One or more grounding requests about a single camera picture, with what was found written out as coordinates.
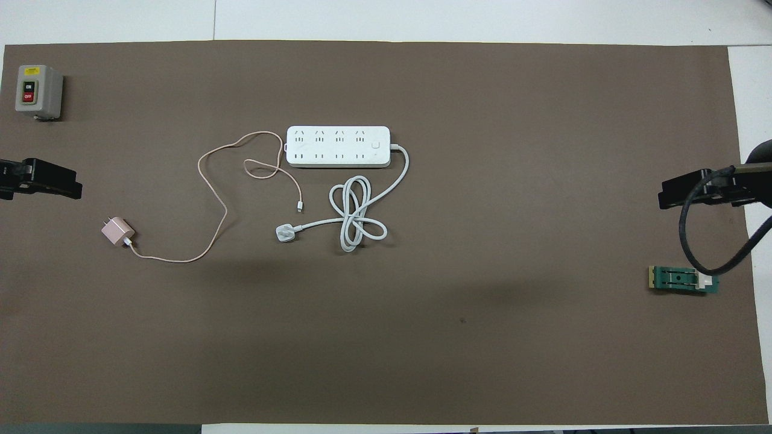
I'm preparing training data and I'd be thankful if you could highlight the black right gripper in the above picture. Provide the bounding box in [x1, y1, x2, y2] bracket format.
[657, 165, 755, 210]

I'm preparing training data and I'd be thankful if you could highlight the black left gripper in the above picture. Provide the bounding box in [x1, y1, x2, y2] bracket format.
[0, 158, 83, 201]

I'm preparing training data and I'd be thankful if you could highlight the pink wall charger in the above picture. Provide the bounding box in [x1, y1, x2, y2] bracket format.
[101, 217, 136, 248]

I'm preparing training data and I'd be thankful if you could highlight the pink charging cable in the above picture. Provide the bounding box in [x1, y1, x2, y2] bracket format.
[124, 131, 304, 264]

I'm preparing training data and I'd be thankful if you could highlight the white power strip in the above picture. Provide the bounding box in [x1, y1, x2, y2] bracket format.
[286, 125, 391, 169]

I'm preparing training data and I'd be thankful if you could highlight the green circuit board module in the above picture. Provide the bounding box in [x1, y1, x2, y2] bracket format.
[648, 265, 720, 295]

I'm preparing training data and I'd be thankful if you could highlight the brown table mat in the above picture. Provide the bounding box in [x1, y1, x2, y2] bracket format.
[0, 40, 770, 426]

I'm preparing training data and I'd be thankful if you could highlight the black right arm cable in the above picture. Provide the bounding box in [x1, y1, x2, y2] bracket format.
[679, 168, 772, 277]

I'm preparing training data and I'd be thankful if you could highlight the grey on-off switch box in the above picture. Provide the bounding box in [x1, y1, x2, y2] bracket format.
[15, 64, 64, 121]

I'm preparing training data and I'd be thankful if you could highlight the white power cord with plug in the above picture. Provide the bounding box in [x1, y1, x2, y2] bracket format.
[275, 143, 410, 253]

